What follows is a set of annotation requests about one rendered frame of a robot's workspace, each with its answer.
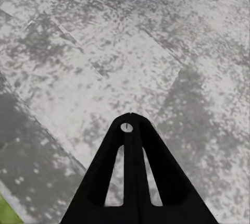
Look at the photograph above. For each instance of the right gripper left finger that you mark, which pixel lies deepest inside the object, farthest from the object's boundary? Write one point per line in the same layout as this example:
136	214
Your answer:
87	206

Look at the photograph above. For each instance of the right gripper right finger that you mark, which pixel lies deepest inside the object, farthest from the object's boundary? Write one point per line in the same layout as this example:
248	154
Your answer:
182	204

